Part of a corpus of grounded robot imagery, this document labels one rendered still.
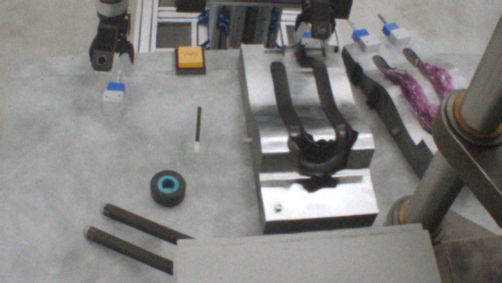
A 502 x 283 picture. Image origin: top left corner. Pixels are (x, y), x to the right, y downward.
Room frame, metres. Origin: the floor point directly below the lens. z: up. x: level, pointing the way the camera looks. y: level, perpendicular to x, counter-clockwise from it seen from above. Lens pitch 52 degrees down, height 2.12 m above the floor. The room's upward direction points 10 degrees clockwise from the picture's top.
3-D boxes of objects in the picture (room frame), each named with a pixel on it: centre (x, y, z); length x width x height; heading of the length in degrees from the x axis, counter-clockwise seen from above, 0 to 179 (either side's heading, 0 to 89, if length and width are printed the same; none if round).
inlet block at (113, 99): (1.10, 0.34, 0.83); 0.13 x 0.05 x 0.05; 6
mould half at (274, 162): (1.05, -0.14, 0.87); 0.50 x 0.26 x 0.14; 14
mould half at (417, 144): (1.22, -0.47, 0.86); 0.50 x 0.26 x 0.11; 32
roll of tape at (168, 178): (0.84, 0.15, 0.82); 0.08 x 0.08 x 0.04
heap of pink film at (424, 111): (1.22, -0.46, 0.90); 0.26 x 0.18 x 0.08; 32
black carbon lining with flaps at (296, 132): (1.07, -0.15, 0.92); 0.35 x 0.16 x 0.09; 14
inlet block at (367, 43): (1.42, -0.27, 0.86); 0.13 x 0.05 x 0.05; 32
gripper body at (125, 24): (1.09, 0.34, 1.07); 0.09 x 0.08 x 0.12; 6
